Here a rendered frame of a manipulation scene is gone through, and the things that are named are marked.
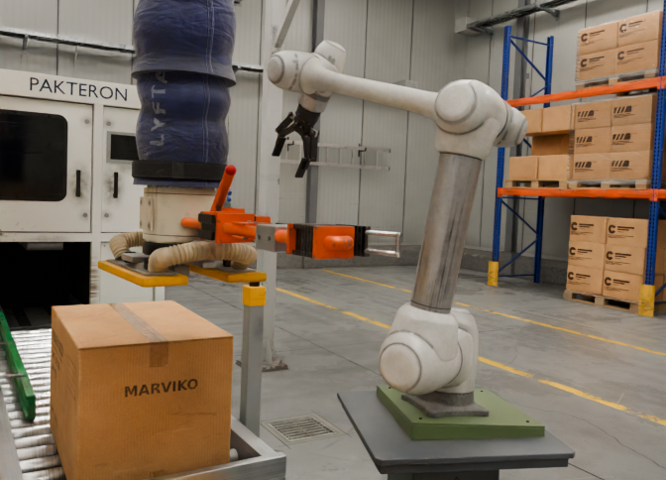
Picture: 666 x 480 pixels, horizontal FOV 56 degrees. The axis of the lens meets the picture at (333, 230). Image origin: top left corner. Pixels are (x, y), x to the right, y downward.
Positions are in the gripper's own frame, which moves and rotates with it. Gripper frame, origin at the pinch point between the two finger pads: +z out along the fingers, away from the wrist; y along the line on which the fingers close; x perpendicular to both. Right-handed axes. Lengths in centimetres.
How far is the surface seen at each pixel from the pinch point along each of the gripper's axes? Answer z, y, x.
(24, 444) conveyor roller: 97, -8, 70
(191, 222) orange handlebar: -8, -41, 62
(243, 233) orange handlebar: -20, -61, 66
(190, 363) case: 39, -40, 47
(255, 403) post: 87, -26, -4
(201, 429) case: 54, -51, 45
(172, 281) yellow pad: 1, -49, 68
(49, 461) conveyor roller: 88, -24, 70
